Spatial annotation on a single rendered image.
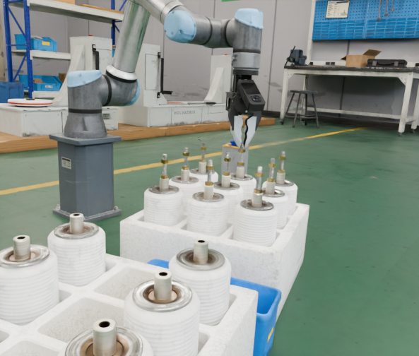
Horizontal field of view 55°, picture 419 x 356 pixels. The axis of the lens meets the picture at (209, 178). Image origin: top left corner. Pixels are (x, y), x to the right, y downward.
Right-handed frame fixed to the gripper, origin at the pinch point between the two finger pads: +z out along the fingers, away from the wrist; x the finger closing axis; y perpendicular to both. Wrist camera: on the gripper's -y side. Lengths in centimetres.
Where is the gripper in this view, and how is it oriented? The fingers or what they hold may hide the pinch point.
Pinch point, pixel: (242, 143)
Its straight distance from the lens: 112.7
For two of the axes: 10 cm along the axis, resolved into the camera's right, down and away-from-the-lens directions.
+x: -9.7, 0.1, -2.6
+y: -2.5, -2.4, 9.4
